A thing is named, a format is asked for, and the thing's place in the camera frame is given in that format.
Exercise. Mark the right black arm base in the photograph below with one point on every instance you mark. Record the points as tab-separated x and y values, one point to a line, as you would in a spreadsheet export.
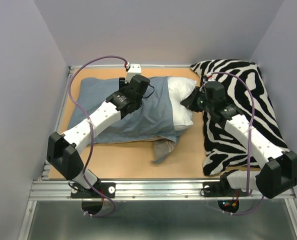
228	199

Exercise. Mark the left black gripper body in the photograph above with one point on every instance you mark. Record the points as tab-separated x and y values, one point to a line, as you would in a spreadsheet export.
122	85

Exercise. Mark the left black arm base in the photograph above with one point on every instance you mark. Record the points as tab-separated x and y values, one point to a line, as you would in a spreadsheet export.
95	204

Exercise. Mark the white pillow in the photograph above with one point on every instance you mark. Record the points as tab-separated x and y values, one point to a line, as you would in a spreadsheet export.
180	88

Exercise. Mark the aluminium front rail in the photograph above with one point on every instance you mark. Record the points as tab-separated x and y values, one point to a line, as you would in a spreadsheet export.
128	190

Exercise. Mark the grey-blue pillowcase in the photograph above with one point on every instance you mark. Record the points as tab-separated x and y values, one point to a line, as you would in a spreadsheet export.
153	121

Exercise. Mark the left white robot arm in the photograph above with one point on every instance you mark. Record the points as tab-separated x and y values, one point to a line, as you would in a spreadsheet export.
63	150

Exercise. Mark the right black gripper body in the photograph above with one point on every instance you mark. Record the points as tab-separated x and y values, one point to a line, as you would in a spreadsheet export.
202	103

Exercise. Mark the zebra print pillow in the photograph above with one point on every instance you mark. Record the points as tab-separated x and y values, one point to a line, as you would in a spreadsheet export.
242	81

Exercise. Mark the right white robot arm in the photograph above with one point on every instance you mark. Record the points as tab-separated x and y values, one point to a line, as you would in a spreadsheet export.
278	168

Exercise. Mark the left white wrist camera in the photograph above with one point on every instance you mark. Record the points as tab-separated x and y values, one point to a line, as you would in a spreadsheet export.
132	69

